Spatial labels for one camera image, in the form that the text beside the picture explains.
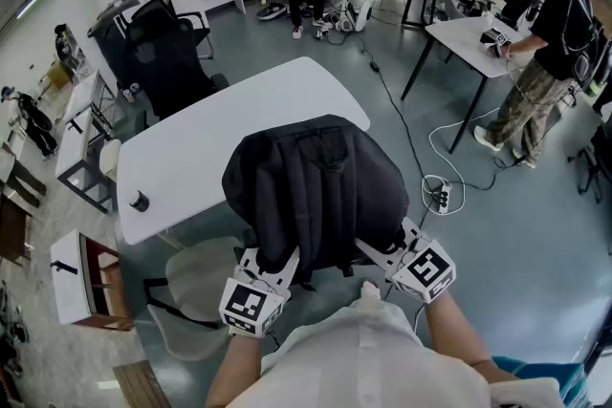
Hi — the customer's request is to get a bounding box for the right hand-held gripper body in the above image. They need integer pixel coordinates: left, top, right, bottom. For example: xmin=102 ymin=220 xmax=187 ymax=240
xmin=384 ymin=233 xmax=457 ymax=305

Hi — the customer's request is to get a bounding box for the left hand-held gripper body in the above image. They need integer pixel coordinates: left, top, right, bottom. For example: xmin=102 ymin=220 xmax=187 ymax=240
xmin=218 ymin=266 xmax=292 ymax=339

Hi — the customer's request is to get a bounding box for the black backpack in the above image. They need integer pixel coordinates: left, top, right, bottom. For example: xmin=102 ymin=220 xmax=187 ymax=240
xmin=222 ymin=114 xmax=411 ymax=292

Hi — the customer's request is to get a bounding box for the person's right forearm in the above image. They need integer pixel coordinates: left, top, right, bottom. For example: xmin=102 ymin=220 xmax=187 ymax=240
xmin=423 ymin=289 xmax=517 ymax=384

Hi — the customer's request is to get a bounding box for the person's left forearm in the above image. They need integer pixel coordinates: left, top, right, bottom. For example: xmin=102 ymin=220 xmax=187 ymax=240
xmin=205 ymin=332 xmax=267 ymax=408

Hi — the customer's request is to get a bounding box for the white power strip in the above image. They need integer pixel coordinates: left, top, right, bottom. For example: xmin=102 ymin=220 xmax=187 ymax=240
xmin=432 ymin=183 xmax=453 ymax=214

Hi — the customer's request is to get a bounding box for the person's white shirt torso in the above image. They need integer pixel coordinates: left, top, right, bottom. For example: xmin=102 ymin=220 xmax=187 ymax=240
xmin=224 ymin=280 xmax=493 ymax=408

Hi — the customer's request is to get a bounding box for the black round knob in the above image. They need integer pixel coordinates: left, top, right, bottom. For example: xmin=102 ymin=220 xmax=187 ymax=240
xmin=128 ymin=189 xmax=151 ymax=212

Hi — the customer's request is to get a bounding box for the wooden board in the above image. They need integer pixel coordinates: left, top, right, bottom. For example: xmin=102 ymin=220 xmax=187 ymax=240
xmin=112 ymin=360 xmax=172 ymax=408

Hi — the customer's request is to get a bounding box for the teal cushioned seat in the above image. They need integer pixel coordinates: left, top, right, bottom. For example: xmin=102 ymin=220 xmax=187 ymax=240
xmin=492 ymin=355 xmax=587 ymax=408

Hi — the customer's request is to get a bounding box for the cream round stool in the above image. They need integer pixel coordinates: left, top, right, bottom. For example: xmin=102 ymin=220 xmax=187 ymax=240
xmin=99 ymin=138 xmax=123 ymax=183

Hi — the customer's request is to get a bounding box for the white cabinet with wooden drawers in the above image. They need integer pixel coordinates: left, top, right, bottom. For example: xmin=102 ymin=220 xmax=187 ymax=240
xmin=50 ymin=227 xmax=135 ymax=332

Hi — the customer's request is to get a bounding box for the black high-back mesh office chair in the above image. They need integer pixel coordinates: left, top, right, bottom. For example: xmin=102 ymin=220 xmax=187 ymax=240
xmin=122 ymin=16 xmax=230 ymax=120

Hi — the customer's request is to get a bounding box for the white floor fan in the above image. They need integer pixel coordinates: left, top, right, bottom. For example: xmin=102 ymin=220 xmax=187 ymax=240
xmin=334 ymin=0 xmax=374 ymax=34

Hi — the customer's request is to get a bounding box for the black chair with chrome legs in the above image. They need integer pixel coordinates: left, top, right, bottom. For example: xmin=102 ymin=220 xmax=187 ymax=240
xmin=131 ymin=0 xmax=215 ymax=61

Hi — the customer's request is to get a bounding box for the dark wooden cabinet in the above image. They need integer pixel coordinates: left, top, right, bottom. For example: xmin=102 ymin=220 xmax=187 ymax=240
xmin=0 ymin=190 xmax=33 ymax=268

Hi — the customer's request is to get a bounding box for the black oval case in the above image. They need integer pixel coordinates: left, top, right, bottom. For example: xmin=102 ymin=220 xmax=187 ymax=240
xmin=255 ymin=2 xmax=289 ymax=22

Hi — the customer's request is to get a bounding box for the cream chair with black frame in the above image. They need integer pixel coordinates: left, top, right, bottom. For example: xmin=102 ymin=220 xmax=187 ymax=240
xmin=142 ymin=236 xmax=246 ymax=362

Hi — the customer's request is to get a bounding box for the white cable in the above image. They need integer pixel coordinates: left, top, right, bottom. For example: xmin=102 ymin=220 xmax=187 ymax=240
xmin=420 ymin=107 xmax=502 ymax=216

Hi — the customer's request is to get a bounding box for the black cable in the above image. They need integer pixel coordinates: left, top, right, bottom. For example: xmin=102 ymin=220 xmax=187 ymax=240
xmin=367 ymin=56 xmax=527 ymax=230

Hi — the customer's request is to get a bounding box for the white desk with black frame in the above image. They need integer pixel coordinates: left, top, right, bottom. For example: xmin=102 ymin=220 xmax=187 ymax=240
xmin=64 ymin=70 xmax=120 ymax=130
xmin=55 ymin=108 xmax=117 ymax=214

